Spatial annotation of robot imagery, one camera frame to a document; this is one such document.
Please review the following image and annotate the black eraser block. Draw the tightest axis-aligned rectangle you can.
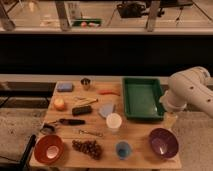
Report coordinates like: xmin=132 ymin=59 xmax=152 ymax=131
xmin=72 ymin=105 xmax=92 ymax=116

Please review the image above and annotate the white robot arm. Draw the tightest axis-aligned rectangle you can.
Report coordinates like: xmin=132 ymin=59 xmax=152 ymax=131
xmin=159 ymin=67 xmax=213 ymax=129

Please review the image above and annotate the white plastic cup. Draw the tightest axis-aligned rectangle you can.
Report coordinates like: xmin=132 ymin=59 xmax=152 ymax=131
xmin=106 ymin=113 xmax=122 ymax=133

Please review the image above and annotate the blue plastic cup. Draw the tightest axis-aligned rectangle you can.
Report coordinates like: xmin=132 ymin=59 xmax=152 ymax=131
xmin=115 ymin=141 xmax=132 ymax=160

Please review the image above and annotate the small metal cup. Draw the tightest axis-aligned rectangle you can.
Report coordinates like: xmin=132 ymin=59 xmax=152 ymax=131
xmin=81 ymin=78 xmax=91 ymax=91

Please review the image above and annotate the purple bowl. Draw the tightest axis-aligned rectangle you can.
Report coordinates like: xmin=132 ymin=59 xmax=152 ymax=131
xmin=149 ymin=128 xmax=179 ymax=159

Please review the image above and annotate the green plastic tray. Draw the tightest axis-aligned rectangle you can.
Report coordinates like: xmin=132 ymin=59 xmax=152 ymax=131
xmin=122 ymin=78 xmax=165 ymax=121

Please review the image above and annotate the light blue cloth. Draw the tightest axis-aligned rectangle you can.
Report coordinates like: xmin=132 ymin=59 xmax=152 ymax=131
xmin=98 ymin=103 xmax=115 ymax=118

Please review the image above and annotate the bunch of dark grapes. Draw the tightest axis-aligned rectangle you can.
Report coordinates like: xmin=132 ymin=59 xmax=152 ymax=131
xmin=72 ymin=140 xmax=102 ymax=160

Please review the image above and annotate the orange fruit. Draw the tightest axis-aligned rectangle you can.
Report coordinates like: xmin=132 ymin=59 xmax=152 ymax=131
xmin=53 ymin=98 xmax=66 ymax=111

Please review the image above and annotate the blue sponge block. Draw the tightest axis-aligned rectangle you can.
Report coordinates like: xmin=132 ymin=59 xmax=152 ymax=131
xmin=56 ymin=83 xmax=73 ymax=92

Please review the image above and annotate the red bowl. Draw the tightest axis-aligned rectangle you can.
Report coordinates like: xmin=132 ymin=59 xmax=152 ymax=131
xmin=34 ymin=135 xmax=64 ymax=165

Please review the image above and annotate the green box on shelf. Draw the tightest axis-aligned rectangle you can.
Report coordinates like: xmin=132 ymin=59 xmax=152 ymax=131
xmin=72 ymin=18 xmax=102 ymax=27

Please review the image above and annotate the black camera device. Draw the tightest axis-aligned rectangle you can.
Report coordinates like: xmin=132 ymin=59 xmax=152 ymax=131
xmin=117 ymin=1 xmax=146 ymax=18

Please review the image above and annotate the black handled scoop tool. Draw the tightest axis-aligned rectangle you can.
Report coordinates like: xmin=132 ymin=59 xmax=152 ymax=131
xmin=40 ymin=118 xmax=85 ymax=135

